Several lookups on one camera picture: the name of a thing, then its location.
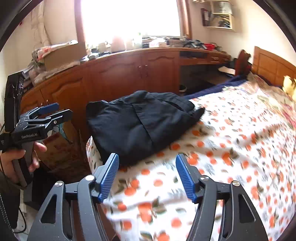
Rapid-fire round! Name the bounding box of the red basket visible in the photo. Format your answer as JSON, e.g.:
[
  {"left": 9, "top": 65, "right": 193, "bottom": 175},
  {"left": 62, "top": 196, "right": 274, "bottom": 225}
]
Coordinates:
[{"left": 204, "top": 43, "right": 216, "bottom": 51}]

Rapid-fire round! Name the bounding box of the black trench coat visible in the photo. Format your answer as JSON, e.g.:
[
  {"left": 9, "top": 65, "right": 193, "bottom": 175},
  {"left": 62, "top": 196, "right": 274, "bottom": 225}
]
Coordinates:
[{"left": 86, "top": 90, "right": 205, "bottom": 166}]

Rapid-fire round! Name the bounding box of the cardboard box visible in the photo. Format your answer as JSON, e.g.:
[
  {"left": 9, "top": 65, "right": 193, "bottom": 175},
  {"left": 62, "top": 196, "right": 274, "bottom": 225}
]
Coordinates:
[{"left": 44, "top": 42, "right": 87, "bottom": 71}]

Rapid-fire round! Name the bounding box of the wooden chair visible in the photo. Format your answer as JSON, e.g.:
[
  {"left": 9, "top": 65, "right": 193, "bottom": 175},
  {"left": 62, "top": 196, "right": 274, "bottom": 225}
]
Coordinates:
[{"left": 234, "top": 50, "right": 251, "bottom": 76}]

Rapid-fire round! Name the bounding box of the left hand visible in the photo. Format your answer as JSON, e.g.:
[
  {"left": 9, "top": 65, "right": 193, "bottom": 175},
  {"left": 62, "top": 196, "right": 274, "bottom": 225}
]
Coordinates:
[{"left": 0, "top": 141, "right": 48, "bottom": 185}]

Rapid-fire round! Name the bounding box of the wooden desk cabinet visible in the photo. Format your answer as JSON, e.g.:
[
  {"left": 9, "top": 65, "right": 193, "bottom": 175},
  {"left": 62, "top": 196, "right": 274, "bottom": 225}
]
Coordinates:
[{"left": 21, "top": 47, "right": 231, "bottom": 142}]

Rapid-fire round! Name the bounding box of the white wall shelf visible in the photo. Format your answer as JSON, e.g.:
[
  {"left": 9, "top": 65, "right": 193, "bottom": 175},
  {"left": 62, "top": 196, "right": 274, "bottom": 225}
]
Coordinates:
[{"left": 193, "top": 1, "right": 235, "bottom": 31}]

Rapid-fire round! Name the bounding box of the window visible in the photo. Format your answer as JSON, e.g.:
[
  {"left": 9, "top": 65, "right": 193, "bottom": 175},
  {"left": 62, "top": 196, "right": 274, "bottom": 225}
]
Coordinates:
[{"left": 74, "top": 1, "right": 192, "bottom": 47}]

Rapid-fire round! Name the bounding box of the yellow plush toy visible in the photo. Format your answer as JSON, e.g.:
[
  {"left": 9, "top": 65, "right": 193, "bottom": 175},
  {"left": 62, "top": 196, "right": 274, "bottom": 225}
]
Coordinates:
[{"left": 282, "top": 75, "right": 296, "bottom": 101}]

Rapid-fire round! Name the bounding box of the floral quilt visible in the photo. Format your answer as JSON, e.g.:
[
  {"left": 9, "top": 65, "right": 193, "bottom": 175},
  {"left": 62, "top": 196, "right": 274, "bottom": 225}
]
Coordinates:
[{"left": 243, "top": 72, "right": 295, "bottom": 130}]

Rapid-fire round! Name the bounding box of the orange print bed sheet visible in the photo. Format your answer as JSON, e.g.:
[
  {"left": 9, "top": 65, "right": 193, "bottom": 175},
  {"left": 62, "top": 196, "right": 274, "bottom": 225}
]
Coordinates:
[{"left": 86, "top": 82, "right": 295, "bottom": 240}]

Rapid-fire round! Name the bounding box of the wooden headboard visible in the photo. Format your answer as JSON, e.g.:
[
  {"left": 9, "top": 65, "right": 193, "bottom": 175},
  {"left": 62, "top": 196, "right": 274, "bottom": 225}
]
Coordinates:
[{"left": 251, "top": 46, "right": 295, "bottom": 86}]

